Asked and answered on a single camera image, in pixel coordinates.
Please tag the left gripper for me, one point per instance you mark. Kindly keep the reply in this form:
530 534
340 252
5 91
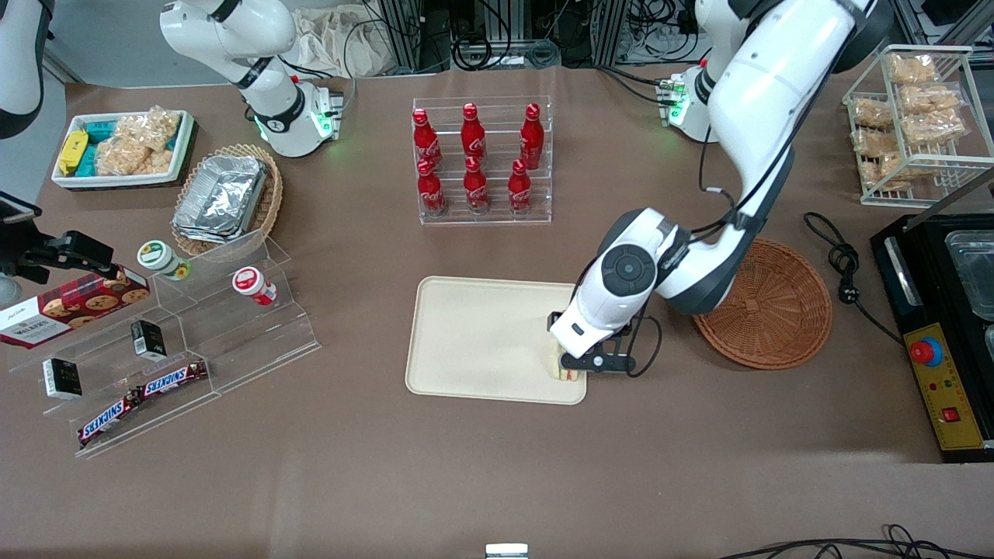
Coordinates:
552 319

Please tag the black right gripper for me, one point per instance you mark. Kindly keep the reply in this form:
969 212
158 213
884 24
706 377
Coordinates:
48 254

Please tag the triangle sandwich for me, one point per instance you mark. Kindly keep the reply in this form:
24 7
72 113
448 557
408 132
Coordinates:
571 376

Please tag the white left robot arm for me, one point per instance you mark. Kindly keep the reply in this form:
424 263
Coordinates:
776 78

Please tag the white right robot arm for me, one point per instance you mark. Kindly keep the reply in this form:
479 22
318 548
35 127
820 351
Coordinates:
272 101

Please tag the beige rectangular tray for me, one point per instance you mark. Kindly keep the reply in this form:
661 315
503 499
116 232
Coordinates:
481 341

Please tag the oval light wicker basket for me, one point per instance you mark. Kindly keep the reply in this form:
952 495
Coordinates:
273 194

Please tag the round brown wicker basket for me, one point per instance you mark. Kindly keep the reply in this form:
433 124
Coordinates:
776 310

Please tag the red tartan cookie box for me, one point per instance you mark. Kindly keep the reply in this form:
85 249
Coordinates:
70 307

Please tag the green lid white cup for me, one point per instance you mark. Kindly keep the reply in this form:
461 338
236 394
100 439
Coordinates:
159 258

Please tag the teal snack pack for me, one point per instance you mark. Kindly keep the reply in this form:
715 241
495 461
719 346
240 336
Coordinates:
89 161
99 128

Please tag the clear rice cracker bag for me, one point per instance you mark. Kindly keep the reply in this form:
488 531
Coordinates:
124 159
151 128

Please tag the yellow snack pack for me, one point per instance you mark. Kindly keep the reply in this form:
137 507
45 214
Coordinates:
72 151

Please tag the small black box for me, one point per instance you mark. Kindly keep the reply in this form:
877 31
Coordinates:
147 340
62 379

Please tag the white rectangular snack bin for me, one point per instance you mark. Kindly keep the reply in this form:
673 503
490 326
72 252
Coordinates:
182 147

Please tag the silver foil container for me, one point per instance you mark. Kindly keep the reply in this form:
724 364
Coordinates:
221 198

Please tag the brown snickers bar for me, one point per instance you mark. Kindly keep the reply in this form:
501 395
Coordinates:
172 378
109 419

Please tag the red lid white cup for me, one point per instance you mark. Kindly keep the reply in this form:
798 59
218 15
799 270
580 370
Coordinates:
250 283

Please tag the red cola bottle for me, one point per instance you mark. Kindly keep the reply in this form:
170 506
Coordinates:
473 136
475 186
519 189
424 140
430 190
532 140

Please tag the clear acrylic tiered stand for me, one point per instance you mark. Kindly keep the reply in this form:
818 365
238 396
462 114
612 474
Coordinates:
233 341

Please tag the small white block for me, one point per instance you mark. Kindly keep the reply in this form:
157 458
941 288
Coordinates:
506 552

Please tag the clear acrylic bottle rack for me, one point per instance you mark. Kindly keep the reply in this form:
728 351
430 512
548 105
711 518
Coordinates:
497 116

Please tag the beige cloth bag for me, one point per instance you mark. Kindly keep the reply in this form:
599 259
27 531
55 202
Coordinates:
334 43

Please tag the clear bag of crackers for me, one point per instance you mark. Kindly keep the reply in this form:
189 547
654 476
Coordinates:
874 114
932 128
932 99
870 144
889 175
912 70

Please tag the black table appliance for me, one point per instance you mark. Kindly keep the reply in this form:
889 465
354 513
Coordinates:
971 365

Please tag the steel pan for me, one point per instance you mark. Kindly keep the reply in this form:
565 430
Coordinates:
974 272

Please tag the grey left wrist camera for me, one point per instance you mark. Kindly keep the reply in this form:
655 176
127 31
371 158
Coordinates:
615 363

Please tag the aluminium frame post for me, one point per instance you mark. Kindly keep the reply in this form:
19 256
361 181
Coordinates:
408 35
609 31

